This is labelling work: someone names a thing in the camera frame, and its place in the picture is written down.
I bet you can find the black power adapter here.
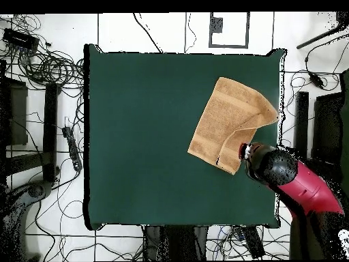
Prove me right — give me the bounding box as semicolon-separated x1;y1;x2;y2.
309;72;325;89

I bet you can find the black upright post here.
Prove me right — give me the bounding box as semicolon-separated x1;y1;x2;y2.
42;83;59;182
292;91;310;159

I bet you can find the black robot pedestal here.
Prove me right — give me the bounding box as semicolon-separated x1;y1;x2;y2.
142;224;209;261

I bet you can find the dark flat panel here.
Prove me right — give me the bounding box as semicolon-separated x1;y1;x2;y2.
311;92;345;164
5;77;29;146

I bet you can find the black rod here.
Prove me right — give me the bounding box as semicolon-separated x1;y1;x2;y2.
296;23;349;50

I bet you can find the black rectangular box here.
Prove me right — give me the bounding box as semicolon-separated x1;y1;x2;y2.
2;27;40;51

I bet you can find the tan terry towel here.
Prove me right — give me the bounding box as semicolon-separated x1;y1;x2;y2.
187;76;280;175

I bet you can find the black power strip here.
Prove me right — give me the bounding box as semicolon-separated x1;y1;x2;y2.
61;126;83;172

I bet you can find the dark green table cloth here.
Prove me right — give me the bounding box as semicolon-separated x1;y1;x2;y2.
82;43;287;231

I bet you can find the black flat bar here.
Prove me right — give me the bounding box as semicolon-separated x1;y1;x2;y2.
241;225;266;259

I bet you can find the grey square floor frame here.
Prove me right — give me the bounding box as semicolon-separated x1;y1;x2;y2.
209;12;250;49

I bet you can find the tangled black cable bundle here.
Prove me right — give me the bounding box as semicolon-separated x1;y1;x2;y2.
16;48;85;89

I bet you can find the black stand base foot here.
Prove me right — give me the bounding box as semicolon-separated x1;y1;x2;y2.
0;179;53;261

